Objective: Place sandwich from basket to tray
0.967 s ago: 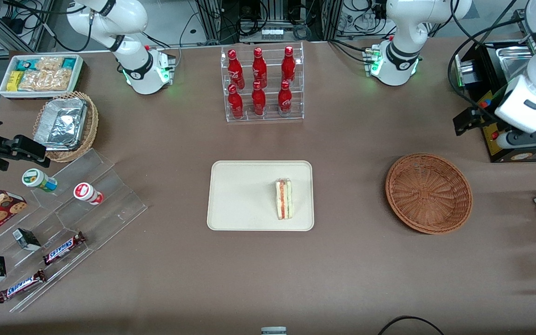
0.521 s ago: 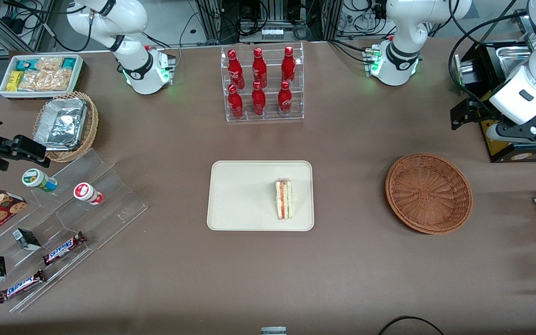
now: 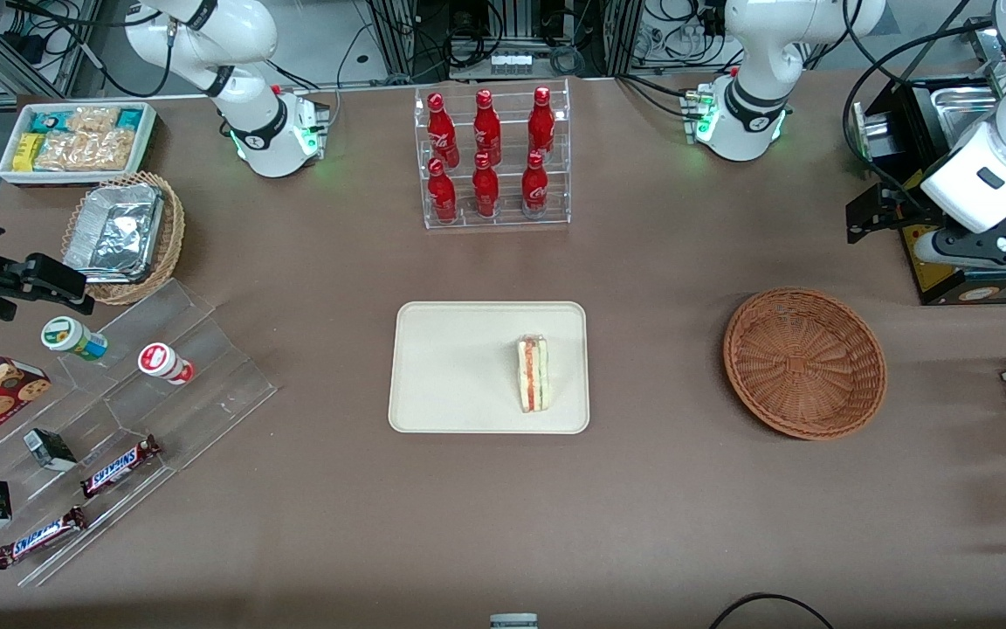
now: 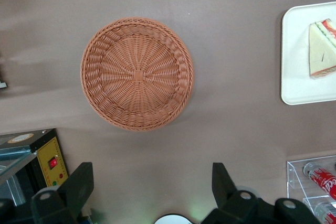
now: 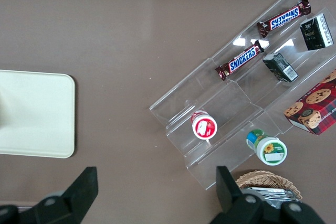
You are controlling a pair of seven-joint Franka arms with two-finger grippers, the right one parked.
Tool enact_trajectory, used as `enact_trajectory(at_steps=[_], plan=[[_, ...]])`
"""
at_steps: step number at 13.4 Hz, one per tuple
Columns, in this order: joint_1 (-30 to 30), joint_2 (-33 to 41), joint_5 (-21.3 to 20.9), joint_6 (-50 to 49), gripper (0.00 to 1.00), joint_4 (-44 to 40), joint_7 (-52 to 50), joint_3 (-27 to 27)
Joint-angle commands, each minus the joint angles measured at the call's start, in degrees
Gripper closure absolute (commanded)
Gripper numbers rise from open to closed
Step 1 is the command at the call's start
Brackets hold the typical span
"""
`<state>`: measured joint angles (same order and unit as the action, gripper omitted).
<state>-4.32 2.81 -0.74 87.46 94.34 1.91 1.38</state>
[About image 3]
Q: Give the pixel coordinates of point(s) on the black food warmer appliance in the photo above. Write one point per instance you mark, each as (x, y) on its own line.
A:
(931, 122)

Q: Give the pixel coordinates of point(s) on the small black box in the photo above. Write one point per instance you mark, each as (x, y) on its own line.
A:
(51, 450)

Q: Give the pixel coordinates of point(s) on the round brown wicker basket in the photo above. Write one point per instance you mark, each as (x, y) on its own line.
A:
(804, 367)

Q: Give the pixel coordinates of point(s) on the silver foil container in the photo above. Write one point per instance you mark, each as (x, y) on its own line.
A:
(114, 234)

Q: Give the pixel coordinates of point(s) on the white rectangular snack bin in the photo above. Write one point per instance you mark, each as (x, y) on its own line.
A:
(147, 144)

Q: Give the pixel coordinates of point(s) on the beige plastic tray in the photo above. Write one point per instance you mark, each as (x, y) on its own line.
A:
(459, 367)

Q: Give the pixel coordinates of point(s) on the grey device edge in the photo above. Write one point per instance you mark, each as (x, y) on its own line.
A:
(513, 621)

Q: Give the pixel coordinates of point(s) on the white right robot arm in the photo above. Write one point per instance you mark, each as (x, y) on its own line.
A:
(241, 44)

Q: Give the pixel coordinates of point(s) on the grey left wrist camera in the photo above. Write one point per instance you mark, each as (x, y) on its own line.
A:
(935, 248)

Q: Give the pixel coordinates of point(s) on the triangle sandwich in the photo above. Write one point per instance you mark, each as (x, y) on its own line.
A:
(532, 376)

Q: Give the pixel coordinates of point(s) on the yellow snack packet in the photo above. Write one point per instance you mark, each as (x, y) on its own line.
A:
(27, 153)

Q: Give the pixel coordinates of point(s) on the clear acrylic stepped display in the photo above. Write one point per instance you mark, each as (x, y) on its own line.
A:
(206, 393)

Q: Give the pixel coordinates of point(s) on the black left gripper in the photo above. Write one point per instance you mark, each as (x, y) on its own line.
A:
(907, 202)

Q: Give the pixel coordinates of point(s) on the green label yogurt cup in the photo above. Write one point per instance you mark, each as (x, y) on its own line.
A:
(71, 338)

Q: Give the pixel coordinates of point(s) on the large clear cracker bag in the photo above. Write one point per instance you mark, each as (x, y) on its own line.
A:
(88, 150)

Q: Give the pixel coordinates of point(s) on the clear acrylic bottle rack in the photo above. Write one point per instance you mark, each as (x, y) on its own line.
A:
(507, 218)

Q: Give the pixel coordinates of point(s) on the small clear cracker bag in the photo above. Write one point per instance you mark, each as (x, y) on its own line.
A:
(94, 119)

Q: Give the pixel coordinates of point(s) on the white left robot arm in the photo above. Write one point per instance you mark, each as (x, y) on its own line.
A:
(761, 52)

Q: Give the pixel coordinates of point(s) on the red cola bottle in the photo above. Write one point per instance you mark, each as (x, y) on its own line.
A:
(487, 131)
(442, 196)
(541, 127)
(534, 188)
(442, 135)
(485, 190)

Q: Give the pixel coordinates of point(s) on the red label yogurt cup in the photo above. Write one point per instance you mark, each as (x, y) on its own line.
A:
(162, 362)

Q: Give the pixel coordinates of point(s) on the snickers bar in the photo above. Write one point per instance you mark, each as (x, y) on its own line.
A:
(40, 537)
(119, 467)

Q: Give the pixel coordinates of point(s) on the light wicker basket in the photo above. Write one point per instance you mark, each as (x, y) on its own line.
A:
(173, 236)

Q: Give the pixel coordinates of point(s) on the teal snack packet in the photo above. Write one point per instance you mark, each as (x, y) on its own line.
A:
(49, 120)
(130, 118)

